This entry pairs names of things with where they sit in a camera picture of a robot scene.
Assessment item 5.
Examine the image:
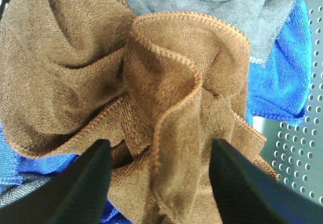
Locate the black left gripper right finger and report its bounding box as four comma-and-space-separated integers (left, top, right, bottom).
210, 139, 322, 223

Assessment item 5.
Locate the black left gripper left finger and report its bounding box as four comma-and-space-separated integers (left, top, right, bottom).
1, 140, 112, 223

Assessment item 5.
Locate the brown microfibre towel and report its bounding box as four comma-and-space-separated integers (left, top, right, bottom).
0, 0, 280, 224

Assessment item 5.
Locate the blue microfibre towel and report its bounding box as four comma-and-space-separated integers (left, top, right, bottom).
0, 0, 311, 224

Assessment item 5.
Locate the grey towel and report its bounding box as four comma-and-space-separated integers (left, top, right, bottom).
0, 0, 297, 209

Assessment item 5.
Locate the grey perforated laundry basket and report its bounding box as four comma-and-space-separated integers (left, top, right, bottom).
0, 0, 323, 205

